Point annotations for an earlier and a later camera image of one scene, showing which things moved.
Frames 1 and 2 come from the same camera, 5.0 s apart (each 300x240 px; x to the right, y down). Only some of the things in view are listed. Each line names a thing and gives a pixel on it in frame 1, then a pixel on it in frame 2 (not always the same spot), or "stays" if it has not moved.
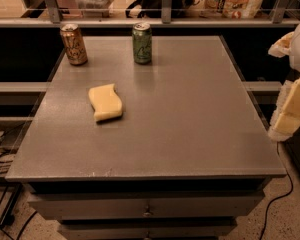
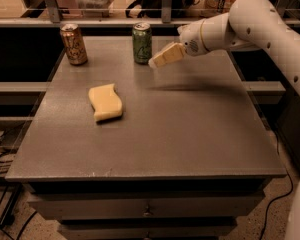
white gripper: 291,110 to 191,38
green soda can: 142,42 stays
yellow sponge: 105,102 stays
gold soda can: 73,44 stays
